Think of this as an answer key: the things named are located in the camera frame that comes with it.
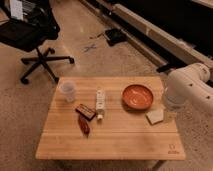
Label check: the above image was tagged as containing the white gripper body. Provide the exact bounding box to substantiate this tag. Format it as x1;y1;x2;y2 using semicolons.
162;87;184;111

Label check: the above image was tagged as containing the orange ceramic bowl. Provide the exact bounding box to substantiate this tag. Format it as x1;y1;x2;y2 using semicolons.
122;84;153;110

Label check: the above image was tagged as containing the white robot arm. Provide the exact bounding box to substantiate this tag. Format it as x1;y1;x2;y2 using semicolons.
162;63;213;114

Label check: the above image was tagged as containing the beige sponge block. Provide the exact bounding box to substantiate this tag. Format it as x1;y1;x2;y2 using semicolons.
146;109;164;125

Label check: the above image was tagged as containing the white plastic bottle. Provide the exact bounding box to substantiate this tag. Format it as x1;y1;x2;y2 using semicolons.
96;89;105;121

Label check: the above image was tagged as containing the black bag on floor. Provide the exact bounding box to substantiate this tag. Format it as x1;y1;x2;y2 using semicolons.
105;28;127;46

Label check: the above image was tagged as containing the wooden table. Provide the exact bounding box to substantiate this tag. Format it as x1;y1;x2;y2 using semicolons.
36;76;186;160

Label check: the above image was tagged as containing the dark brown chocolate box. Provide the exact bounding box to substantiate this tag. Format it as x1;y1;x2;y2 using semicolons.
75;104;96;121

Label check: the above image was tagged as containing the red-brown snack packet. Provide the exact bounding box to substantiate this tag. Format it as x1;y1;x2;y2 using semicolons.
78;115;90;136

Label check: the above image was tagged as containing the clear plastic cup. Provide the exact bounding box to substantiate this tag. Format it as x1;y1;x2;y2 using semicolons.
59;81;76;102

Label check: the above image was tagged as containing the black office chair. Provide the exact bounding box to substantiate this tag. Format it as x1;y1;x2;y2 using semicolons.
0;0;74;84

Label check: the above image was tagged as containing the long white wall rail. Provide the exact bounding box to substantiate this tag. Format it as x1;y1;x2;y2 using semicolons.
80;0;213;71

